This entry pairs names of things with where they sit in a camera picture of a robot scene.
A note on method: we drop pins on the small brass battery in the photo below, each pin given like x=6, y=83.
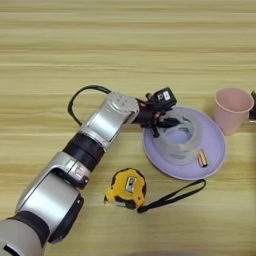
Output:
x=202, y=159

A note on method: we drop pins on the yellow black tape measure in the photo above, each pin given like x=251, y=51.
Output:
x=126, y=188

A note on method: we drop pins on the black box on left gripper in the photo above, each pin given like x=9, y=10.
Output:
x=164, y=98

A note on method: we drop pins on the pink plastic cup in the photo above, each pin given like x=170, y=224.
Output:
x=233, y=108

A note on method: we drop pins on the clear adhesive tape roll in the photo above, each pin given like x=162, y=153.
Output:
x=176, y=155

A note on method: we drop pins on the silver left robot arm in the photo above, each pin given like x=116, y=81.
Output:
x=96, y=133

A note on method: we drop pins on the purple round plate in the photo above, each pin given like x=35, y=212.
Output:
x=213, y=140

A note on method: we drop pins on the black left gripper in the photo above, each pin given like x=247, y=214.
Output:
x=146, y=116

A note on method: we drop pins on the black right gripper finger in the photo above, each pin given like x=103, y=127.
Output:
x=253, y=106

